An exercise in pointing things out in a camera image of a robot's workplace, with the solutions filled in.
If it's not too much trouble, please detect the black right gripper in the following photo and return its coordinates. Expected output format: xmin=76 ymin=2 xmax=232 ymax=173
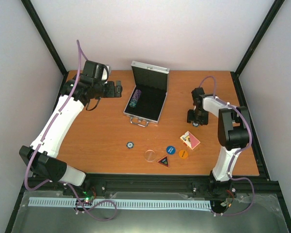
xmin=187 ymin=109 xmax=209 ymax=126

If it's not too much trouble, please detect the aluminium poker case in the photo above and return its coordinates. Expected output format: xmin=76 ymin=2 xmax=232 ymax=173
xmin=124 ymin=61 xmax=170 ymax=127

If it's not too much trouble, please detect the blue white poker chip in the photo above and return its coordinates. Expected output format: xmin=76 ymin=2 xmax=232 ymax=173
xmin=126 ymin=142 xmax=134 ymax=149

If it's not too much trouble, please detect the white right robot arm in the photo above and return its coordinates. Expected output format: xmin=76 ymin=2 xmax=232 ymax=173
xmin=187 ymin=87 xmax=252 ymax=182

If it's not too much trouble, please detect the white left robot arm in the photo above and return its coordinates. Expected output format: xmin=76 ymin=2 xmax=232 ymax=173
xmin=19 ymin=61 xmax=122 ymax=196

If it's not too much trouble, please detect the pink playing card deck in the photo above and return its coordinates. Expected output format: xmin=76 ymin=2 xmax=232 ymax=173
xmin=180 ymin=131 xmax=200 ymax=150

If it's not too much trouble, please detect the orange round token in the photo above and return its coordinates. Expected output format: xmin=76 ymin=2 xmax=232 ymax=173
xmin=178 ymin=150 xmax=189 ymax=159

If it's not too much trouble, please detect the blue round token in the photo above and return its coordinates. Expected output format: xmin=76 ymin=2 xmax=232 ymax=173
xmin=166 ymin=146 xmax=176 ymax=155

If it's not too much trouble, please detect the purple poker chip stack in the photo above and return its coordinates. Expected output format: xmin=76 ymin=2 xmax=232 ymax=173
xmin=129 ymin=89 xmax=142 ymax=108

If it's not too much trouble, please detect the black red triangle token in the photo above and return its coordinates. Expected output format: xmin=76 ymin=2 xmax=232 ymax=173
xmin=157 ymin=155 xmax=169 ymax=167

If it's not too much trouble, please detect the clear round disc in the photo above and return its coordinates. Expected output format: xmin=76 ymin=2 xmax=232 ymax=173
xmin=144 ymin=150 xmax=156 ymax=162

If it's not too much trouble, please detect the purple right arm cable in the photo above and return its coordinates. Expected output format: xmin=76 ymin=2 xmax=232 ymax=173
xmin=196 ymin=76 xmax=255 ymax=216

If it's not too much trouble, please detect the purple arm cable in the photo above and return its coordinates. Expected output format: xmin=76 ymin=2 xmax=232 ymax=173
xmin=23 ymin=40 xmax=118 ymax=221
xmin=196 ymin=76 xmax=255 ymax=216

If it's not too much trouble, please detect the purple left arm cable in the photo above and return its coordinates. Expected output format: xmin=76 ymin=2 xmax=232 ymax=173
xmin=23 ymin=40 xmax=118 ymax=221

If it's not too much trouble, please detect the black aluminium frame rail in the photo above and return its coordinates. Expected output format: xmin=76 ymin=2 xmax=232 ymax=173
xmin=38 ymin=174 xmax=283 ymax=197

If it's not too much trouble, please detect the white cable duct strip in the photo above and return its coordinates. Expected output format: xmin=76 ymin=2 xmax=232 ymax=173
xmin=28 ymin=197 xmax=211 ymax=211

